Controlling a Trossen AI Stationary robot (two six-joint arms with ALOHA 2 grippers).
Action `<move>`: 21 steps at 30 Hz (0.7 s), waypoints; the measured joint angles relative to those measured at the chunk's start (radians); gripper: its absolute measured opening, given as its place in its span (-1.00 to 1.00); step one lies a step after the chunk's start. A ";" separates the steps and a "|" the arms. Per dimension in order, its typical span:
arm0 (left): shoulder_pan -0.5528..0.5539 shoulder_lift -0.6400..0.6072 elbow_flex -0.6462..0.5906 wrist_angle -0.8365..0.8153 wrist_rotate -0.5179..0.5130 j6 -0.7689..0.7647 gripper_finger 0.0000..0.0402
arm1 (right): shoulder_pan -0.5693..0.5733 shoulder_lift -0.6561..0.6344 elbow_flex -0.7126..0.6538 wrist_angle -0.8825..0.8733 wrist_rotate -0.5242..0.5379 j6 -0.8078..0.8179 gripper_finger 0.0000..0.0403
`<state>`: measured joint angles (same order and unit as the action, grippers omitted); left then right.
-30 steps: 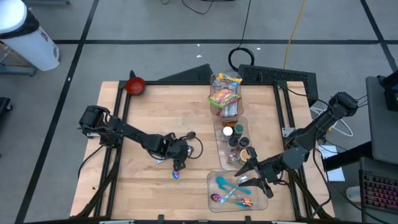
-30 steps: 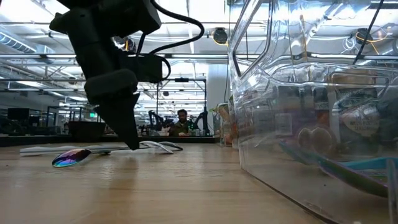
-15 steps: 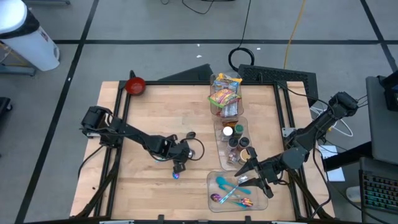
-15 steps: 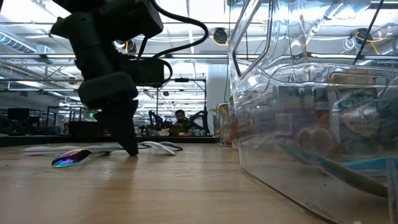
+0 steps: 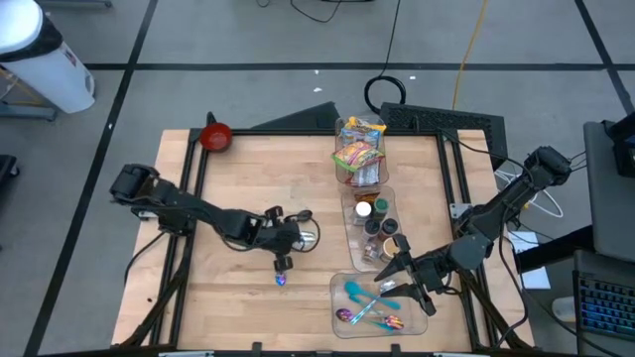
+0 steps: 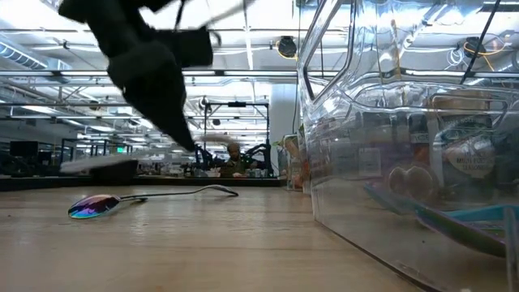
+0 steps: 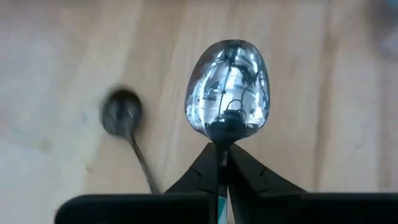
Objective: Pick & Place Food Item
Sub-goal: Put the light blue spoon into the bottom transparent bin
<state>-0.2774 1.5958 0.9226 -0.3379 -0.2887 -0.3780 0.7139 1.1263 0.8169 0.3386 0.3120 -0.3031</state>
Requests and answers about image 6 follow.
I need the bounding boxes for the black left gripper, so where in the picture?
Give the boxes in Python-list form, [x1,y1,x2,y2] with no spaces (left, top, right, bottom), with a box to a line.
[58,0,215,154]

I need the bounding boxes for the purple bowl spoon teal handle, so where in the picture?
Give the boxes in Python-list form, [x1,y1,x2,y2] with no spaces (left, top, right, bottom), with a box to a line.
[363,181,421,217]

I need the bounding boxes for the black-lid orange spice jar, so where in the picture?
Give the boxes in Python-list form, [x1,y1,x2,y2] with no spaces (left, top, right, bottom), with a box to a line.
[408,113,431,167]

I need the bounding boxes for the green handle spoon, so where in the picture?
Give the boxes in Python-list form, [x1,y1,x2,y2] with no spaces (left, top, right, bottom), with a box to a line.
[414,205,508,260]

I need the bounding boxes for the solid teal spoon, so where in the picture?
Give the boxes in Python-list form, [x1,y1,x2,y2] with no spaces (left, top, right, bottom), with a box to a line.
[444,204,519,225]

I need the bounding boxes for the person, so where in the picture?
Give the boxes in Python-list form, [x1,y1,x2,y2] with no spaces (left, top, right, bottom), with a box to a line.
[220,141,260,178]

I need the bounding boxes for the black background monitor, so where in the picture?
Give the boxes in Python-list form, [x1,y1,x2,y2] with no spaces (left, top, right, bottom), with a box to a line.
[9,140,40,159]

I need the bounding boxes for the narrow clear plastic bin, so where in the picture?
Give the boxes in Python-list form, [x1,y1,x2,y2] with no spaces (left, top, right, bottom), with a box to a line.
[298,123,314,195]
[277,133,304,191]

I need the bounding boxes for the wide clear plastic bin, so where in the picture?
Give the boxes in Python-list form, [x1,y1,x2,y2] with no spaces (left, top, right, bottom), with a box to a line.
[294,0,519,292]

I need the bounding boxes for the black background station frame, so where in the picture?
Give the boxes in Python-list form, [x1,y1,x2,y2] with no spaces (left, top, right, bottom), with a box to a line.
[201,100,272,176]

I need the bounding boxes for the iridescent bowl spoon thin handle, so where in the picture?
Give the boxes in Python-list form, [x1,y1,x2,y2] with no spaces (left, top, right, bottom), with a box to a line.
[67,184,240,221]

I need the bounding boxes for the ceiling cord reel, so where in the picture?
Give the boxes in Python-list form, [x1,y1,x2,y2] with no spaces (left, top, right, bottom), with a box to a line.
[275,35,299,61]

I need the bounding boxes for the black aluminium table frame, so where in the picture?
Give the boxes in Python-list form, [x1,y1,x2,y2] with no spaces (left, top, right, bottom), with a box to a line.
[0,174,287,192]

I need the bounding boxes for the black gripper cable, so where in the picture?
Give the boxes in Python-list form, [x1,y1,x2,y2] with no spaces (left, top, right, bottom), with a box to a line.
[460,0,503,85]

